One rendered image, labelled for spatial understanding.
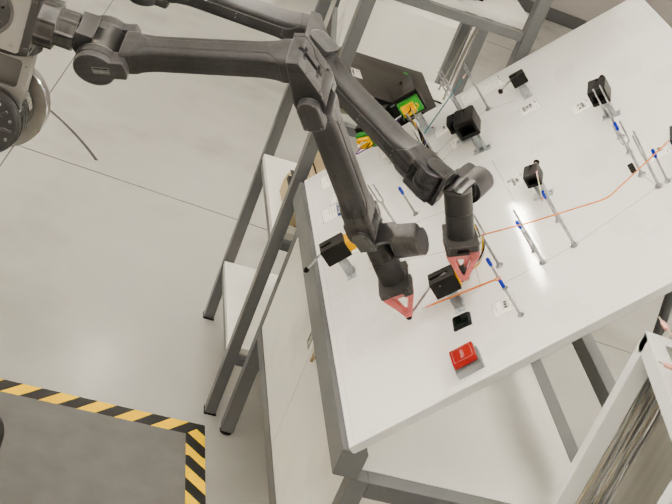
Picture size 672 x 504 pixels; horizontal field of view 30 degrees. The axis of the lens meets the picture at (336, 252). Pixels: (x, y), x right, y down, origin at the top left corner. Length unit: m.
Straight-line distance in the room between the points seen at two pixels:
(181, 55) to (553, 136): 1.11
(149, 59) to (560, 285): 0.92
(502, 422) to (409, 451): 0.33
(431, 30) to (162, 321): 2.17
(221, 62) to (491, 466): 1.10
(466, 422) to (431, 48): 3.20
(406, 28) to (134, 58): 3.64
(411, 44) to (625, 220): 3.31
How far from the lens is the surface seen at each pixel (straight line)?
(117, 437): 3.72
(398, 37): 5.81
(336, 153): 2.30
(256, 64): 2.17
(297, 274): 3.39
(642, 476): 2.21
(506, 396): 3.03
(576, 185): 2.80
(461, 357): 2.45
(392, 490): 2.56
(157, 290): 4.45
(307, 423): 2.93
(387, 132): 2.53
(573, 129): 3.00
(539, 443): 2.92
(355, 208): 2.41
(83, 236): 4.64
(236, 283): 4.16
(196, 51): 2.20
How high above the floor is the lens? 2.25
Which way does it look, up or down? 26 degrees down
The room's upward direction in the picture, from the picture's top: 22 degrees clockwise
